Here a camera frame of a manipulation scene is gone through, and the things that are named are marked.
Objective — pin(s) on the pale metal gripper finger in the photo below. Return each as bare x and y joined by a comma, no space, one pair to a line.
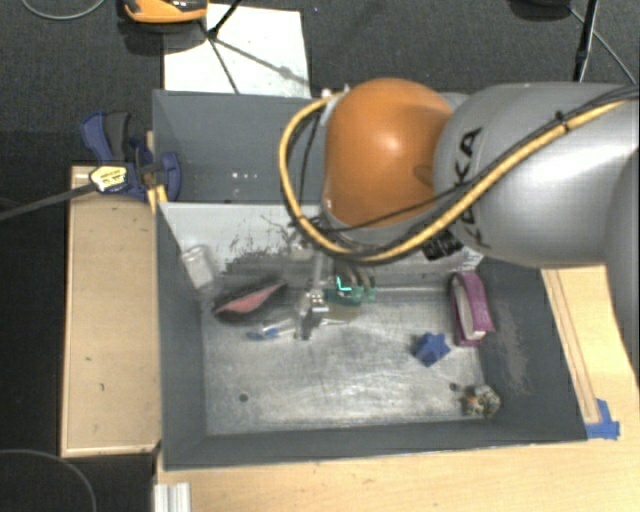
301,322
318,309

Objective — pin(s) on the clear tube with blue cap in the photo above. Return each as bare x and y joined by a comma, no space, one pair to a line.
270,331

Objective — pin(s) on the black and pink pouch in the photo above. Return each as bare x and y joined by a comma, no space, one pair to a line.
247,301

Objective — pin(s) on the grey metal bin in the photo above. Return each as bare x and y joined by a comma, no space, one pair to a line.
350,380

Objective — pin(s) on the blue star-shaped block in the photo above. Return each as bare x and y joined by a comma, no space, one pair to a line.
430,348

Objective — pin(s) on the clear glass jar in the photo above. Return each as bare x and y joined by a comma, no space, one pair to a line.
198,267

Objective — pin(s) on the purple box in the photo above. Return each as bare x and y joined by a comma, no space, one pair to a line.
471,307

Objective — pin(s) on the camouflage toy animal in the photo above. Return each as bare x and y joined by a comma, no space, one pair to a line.
481,401

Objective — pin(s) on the pale wood board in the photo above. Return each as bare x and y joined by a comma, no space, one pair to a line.
110,325

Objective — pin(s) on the black cylinder on white bracket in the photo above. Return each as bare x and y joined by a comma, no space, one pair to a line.
441,246

